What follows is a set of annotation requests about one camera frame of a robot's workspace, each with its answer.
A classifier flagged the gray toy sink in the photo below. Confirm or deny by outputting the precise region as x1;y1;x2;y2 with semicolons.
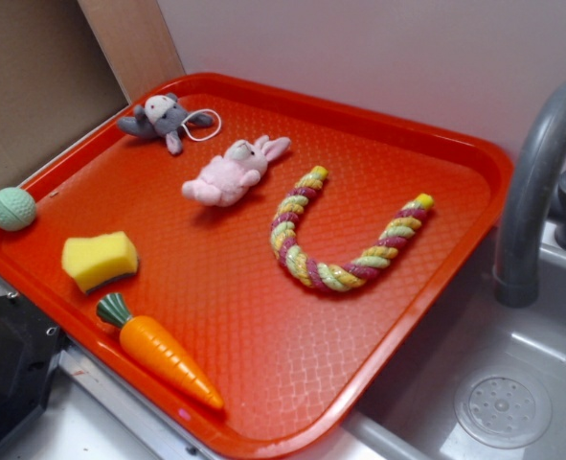
344;223;566;459

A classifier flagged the orange plastic tray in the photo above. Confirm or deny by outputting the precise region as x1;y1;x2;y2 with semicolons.
0;74;512;459

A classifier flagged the multicolour twisted rope toy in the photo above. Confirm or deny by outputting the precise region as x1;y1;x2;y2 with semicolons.
269;166;435;293

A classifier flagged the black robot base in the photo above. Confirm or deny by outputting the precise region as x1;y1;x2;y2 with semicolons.
0;292;65;449

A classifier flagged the mint green ball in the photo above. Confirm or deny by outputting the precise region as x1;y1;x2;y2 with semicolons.
0;187;36;231

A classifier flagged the yellow sponge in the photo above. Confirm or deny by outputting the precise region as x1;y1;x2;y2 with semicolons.
61;231;139;293

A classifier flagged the brown cardboard panel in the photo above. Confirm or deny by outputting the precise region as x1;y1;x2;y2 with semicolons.
0;1;184;189

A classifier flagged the orange toy carrot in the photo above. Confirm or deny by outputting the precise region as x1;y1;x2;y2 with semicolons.
96;292;224;410

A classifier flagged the gray toy faucet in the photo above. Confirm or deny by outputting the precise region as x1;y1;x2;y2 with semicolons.
493;82;566;308

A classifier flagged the pink plush bunny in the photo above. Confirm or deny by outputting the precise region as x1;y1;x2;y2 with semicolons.
181;135;291;207

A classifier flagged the gray plush animal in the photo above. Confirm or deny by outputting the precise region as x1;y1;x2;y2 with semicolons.
116;93;222;155

